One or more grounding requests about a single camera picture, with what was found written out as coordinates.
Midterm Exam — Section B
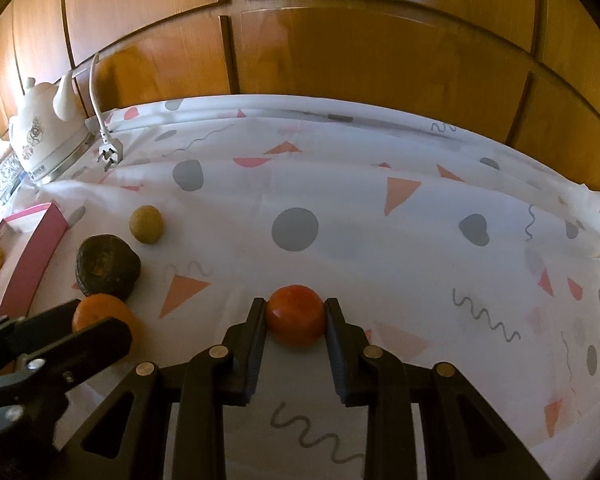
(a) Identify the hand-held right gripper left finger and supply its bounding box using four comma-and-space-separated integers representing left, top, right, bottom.
55, 298, 268, 480

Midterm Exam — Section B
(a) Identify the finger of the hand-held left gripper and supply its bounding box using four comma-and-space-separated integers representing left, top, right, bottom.
0, 316, 132, 401
0, 299, 82, 376

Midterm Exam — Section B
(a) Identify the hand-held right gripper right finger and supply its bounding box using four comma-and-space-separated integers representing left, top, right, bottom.
324, 298, 548, 480

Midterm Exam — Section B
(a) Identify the orange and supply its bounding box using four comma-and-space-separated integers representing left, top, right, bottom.
71, 293, 143, 356

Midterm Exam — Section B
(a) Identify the red tomato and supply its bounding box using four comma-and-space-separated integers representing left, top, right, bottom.
265, 284, 327, 348

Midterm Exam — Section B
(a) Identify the pink shallow cardboard tray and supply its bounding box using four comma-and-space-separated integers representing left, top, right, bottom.
0, 202, 69, 317

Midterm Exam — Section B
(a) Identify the dark brown avocado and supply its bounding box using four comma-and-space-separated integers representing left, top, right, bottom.
75, 235, 142, 301

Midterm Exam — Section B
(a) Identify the white patterned tablecloth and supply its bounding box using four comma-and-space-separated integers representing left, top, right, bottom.
0, 94, 600, 480

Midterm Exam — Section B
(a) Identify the small yellow-green round fruit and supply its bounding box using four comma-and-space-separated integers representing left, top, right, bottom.
129, 205, 164, 245

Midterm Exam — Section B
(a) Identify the silver patterned tissue box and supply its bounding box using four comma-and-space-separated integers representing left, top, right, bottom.
0, 152, 28, 204

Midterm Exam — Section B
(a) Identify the white floral ceramic kettle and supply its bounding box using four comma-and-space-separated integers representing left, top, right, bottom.
9, 71, 92, 184

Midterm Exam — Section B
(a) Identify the white power cord with plug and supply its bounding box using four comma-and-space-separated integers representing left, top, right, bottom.
89, 52, 125, 171

